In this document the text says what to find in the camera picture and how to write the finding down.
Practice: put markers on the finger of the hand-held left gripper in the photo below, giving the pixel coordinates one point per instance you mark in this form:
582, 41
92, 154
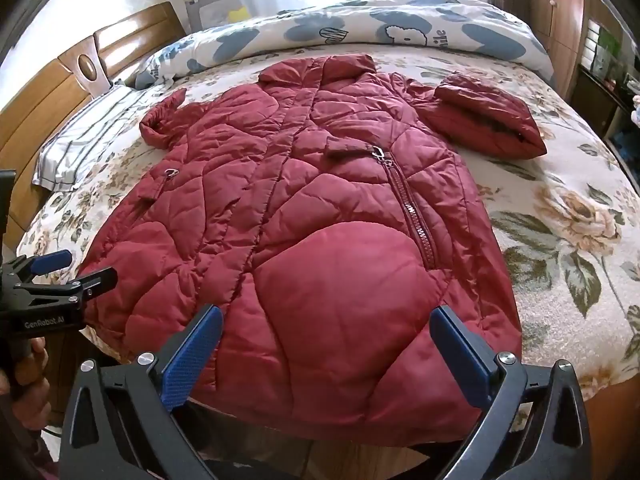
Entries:
52, 260
95, 280

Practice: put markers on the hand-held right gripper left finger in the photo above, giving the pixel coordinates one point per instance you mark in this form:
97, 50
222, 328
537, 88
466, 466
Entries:
192, 355

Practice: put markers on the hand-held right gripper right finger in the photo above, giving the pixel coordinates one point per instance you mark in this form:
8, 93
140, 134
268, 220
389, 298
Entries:
457, 352

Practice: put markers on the red puffer jacket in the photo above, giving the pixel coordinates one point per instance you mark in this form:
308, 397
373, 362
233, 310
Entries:
300, 240

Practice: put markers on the person's left hand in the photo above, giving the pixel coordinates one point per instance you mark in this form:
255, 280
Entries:
32, 380

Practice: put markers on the striped white pillow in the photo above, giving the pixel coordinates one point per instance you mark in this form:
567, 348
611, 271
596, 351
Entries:
85, 140

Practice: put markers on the wooden bed footboard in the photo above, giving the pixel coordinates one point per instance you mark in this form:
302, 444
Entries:
350, 460

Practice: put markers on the floral bed sheet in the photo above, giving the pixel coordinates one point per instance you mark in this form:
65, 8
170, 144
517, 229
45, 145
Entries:
560, 220

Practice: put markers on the wooden headboard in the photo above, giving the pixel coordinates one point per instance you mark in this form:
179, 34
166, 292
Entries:
45, 80

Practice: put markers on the red detached puffer hood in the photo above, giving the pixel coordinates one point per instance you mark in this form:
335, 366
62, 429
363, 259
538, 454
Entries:
482, 120

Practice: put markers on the small yellow toy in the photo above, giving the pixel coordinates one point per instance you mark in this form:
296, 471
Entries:
239, 11

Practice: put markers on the blue cloud print quilt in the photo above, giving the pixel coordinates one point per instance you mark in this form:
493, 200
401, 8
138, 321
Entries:
400, 30

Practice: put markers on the dark cluttered shelf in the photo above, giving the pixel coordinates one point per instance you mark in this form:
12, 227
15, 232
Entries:
607, 60

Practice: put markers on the wooden wardrobe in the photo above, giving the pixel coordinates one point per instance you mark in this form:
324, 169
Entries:
557, 10

